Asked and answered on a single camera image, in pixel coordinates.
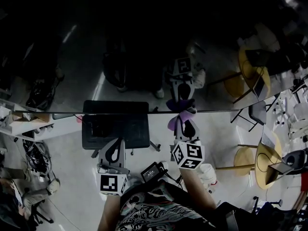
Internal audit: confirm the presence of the round yellow wooden table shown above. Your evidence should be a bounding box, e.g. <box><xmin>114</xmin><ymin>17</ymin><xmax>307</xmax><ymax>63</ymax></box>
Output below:
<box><xmin>215</xmin><ymin>131</ymin><xmax>282</xmax><ymax>190</ymax></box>

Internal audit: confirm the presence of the brown cardboard box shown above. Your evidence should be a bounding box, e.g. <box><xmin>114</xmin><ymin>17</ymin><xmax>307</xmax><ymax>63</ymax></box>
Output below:
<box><xmin>12</xmin><ymin>112</ymin><xmax>52</xmax><ymax>124</ymax></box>

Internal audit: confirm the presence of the black screen stand leg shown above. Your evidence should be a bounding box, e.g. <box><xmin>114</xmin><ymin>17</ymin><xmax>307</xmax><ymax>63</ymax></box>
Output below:
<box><xmin>149</xmin><ymin>140</ymin><xmax>161</xmax><ymax>153</ymax></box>

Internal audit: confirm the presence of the black device with display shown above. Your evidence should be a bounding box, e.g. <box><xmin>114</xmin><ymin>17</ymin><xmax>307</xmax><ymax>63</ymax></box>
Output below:
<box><xmin>141</xmin><ymin>162</ymin><xmax>169</xmax><ymax>183</ymax></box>

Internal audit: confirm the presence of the person's right forearm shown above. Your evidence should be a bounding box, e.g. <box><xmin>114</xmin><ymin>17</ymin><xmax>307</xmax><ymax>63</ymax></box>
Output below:
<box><xmin>179</xmin><ymin>168</ymin><xmax>217</xmax><ymax>210</ymax></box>

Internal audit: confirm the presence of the white metal shelf rack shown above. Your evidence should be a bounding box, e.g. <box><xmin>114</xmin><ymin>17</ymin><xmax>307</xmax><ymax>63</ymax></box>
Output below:
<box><xmin>0</xmin><ymin>97</ymin><xmax>84</xmax><ymax>141</ymax></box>

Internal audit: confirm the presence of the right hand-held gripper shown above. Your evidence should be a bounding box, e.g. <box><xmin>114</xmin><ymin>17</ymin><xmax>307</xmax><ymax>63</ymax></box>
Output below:
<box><xmin>170</xmin><ymin>116</ymin><xmax>205</xmax><ymax>171</ymax></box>

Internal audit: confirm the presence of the black office chair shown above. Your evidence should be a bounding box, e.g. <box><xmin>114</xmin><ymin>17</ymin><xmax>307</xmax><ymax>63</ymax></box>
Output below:
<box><xmin>253</xmin><ymin>195</ymin><xmax>283</xmax><ymax>216</ymax></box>

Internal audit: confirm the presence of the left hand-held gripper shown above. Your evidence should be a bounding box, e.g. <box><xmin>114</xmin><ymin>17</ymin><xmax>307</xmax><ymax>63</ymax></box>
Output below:
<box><xmin>95</xmin><ymin>138</ymin><xmax>131</xmax><ymax>197</ymax></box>

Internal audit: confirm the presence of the person's left forearm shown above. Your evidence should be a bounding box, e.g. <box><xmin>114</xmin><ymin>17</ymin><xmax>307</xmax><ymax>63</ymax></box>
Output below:
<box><xmin>97</xmin><ymin>195</ymin><xmax>122</xmax><ymax>231</ymax></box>

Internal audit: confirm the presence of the black folding chair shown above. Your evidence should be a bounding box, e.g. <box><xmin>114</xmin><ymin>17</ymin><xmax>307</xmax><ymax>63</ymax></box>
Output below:
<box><xmin>230</xmin><ymin>100</ymin><xmax>268</xmax><ymax>132</ymax></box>

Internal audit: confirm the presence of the person's black printed shirt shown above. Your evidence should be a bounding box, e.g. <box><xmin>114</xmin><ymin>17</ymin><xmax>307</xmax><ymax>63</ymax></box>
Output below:
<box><xmin>115</xmin><ymin>179</ymin><xmax>217</xmax><ymax>231</ymax></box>

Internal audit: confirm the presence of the purple cloth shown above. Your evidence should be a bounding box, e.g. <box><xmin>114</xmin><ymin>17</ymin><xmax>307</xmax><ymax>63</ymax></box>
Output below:
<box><xmin>167</xmin><ymin>111</ymin><xmax>198</xmax><ymax>132</ymax></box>

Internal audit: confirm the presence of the dark grey open laptop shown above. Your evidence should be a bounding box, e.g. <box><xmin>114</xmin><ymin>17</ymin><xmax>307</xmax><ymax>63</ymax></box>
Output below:
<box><xmin>265</xmin><ymin>161</ymin><xmax>295</xmax><ymax>186</ymax></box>

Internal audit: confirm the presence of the silver open laptop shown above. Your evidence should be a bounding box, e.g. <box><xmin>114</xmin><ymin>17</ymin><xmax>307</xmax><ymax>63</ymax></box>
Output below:
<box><xmin>261</xmin><ymin>125</ymin><xmax>278</xmax><ymax>149</ymax></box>

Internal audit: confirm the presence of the black harness with cables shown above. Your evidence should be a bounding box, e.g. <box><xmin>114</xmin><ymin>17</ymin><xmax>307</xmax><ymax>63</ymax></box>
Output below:
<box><xmin>23</xmin><ymin>140</ymin><xmax>52</xmax><ymax>177</ymax></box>

